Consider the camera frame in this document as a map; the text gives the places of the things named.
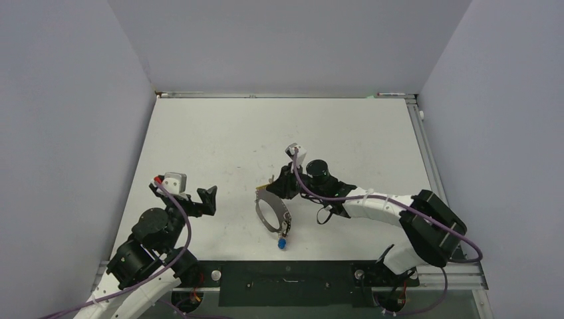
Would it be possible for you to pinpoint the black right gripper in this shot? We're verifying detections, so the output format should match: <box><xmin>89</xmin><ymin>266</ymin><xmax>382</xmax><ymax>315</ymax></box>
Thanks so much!
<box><xmin>268</xmin><ymin>161</ymin><xmax>326</xmax><ymax>199</ymax></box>

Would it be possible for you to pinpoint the large metal keyring organizer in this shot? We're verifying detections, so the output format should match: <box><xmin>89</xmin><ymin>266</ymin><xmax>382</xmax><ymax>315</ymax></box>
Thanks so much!
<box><xmin>255</xmin><ymin>175</ymin><xmax>292</xmax><ymax>240</ymax></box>

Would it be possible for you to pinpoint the blue plastic key tag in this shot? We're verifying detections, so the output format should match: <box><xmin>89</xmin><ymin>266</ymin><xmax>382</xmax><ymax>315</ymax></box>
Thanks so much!
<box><xmin>277</xmin><ymin>237</ymin><xmax>287</xmax><ymax>250</ymax></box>

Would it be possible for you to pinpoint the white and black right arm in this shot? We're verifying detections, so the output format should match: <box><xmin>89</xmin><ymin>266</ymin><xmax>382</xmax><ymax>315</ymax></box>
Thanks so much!
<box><xmin>265</xmin><ymin>159</ymin><xmax>468</xmax><ymax>284</ymax></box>

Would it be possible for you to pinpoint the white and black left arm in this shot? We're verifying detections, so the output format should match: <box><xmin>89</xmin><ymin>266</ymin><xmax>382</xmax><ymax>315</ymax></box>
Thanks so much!
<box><xmin>75</xmin><ymin>173</ymin><xmax>217</xmax><ymax>318</ymax></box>

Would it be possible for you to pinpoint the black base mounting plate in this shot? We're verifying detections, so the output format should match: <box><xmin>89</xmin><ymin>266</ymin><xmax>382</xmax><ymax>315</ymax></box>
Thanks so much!
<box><xmin>170</xmin><ymin>261</ymin><xmax>420</xmax><ymax>312</ymax></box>

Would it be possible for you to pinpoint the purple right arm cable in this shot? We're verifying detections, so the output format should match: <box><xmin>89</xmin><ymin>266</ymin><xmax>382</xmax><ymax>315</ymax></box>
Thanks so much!
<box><xmin>288</xmin><ymin>147</ymin><xmax>484</xmax><ymax>264</ymax></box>

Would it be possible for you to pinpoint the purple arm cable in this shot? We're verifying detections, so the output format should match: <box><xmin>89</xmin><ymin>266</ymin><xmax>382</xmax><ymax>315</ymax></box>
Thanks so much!
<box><xmin>37</xmin><ymin>177</ymin><xmax>193</xmax><ymax>319</ymax></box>
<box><xmin>288</xmin><ymin>147</ymin><xmax>484</xmax><ymax>264</ymax></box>

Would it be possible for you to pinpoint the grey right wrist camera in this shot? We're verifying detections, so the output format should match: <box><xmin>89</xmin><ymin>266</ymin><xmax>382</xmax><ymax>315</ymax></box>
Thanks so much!
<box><xmin>285</xmin><ymin>143</ymin><xmax>307</xmax><ymax>168</ymax></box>

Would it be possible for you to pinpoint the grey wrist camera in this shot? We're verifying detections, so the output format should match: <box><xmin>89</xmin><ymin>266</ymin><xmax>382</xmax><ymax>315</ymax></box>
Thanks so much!
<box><xmin>285</xmin><ymin>143</ymin><xmax>307</xmax><ymax>168</ymax></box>
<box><xmin>162</xmin><ymin>172</ymin><xmax>187</xmax><ymax>195</ymax></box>

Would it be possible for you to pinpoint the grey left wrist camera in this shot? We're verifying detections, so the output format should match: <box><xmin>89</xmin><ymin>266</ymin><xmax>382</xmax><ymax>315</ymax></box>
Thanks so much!
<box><xmin>162</xmin><ymin>172</ymin><xmax>187</xmax><ymax>195</ymax></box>

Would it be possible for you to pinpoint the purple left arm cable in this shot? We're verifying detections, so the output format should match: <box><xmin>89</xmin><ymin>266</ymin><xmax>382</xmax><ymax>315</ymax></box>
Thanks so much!
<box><xmin>37</xmin><ymin>177</ymin><xmax>193</xmax><ymax>319</ymax></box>

